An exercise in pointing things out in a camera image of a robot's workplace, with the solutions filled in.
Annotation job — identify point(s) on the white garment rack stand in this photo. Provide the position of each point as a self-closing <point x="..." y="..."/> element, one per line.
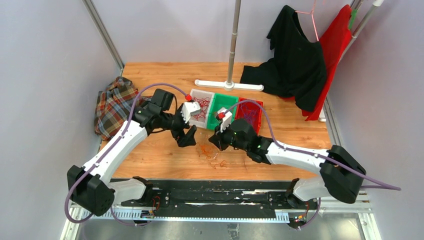
<point x="229" y="83"/>

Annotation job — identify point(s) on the black t-shirt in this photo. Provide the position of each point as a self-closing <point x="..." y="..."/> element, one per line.
<point x="296" y="70"/>

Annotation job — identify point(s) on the white plastic bin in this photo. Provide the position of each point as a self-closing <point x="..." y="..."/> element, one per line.
<point x="204" y="98"/>

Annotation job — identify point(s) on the red t-shirt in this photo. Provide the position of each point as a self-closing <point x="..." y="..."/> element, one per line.
<point x="333" y="42"/>

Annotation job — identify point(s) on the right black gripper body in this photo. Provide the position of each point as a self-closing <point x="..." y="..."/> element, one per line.
<point x="227" y="138"/>

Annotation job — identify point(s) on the aluminium frame rail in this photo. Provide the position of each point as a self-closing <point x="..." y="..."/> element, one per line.
<point x="98" y="22"/>

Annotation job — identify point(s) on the green clothes hanger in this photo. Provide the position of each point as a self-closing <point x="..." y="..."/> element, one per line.
<point x="352" y="18"/>

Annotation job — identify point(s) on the red plastic bin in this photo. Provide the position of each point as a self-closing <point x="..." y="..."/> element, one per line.
<point x="251" y="113"/>

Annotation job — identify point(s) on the green plastic bin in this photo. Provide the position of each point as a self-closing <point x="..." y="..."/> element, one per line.
<point x="219" y="101"/>

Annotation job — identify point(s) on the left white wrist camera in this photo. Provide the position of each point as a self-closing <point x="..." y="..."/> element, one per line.
<point x="190" y="109"/>

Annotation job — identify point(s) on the plaid flannel shirt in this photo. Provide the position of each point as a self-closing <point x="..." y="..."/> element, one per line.
<point x="113" y="107"/>

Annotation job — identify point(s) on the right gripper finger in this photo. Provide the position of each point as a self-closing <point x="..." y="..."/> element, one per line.
<point x="215" y="138"/>
<point x="218" y="144"/>

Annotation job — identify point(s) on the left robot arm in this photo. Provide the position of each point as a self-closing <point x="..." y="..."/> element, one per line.
<point x="90" y="186"/>

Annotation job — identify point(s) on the pink clothes hanger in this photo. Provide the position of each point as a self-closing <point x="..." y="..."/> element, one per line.
<point x="312" y="17"/>

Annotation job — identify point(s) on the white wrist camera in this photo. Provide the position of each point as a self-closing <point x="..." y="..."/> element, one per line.
<point x="190" y="109"/>
<point x="224" y="116"/>

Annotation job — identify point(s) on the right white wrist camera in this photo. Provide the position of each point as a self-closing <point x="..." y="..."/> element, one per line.
<point x="224" y="116"/>

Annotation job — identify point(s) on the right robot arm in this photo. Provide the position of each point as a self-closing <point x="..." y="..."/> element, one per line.
<point x="338" y="173"/>

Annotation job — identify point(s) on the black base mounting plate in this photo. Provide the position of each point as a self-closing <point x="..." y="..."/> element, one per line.
<point x="225" y="199"/>

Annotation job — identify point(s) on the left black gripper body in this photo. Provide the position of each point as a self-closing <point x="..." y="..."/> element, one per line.
<point x="177" y="124"/>

